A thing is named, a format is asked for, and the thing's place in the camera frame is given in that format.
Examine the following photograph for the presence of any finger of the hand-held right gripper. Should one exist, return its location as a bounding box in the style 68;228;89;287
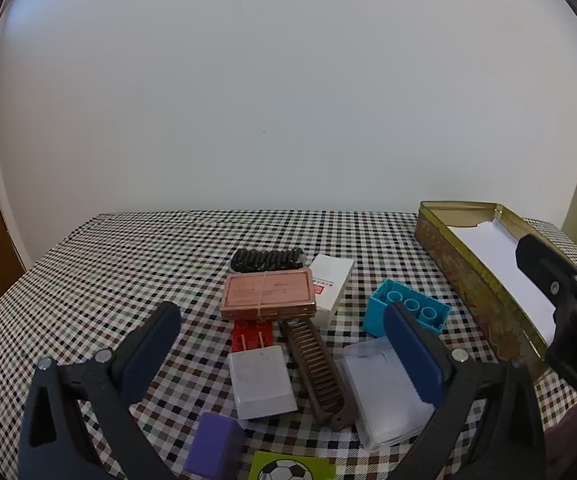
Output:
515;234;577;317

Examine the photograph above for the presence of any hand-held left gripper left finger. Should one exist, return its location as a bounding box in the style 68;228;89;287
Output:
18;301;183;480

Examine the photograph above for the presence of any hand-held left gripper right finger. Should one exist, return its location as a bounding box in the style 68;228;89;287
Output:
384;301;546;480

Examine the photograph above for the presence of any teal toy brick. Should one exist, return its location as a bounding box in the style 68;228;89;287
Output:
363;278;452;337

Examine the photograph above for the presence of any clear plastic case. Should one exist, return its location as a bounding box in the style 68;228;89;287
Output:
335;336;436;451

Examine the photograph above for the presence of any gold tin box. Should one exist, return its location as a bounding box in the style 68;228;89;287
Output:
415;201;577;386

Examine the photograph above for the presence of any brown folding comb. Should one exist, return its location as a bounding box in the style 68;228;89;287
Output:
282;320;358;431

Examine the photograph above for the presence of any red toy brick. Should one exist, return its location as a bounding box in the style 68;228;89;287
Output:
231;318;273;354

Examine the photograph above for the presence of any purple block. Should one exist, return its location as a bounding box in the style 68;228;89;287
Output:
184;412;245;480

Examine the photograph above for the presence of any white box with red seal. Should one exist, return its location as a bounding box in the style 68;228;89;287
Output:
307;253;355;326

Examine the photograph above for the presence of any white power adapter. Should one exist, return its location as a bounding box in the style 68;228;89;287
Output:
228;345;299;421

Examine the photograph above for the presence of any copper metal case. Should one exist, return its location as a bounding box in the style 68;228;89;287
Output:
220;268;317;321

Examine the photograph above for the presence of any black ribbed hair comb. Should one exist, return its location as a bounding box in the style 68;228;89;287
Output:
230;247;305;275

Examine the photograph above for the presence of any green football card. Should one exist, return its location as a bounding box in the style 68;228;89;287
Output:
247;451;336;480

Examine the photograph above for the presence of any person's right forearm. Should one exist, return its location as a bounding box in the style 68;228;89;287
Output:
542;402;577;468

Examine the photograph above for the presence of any white paper lining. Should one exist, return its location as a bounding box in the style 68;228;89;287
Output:
447;218;556;348

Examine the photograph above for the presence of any checkered tablecloth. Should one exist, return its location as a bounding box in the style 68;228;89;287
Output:
0;209;577;480

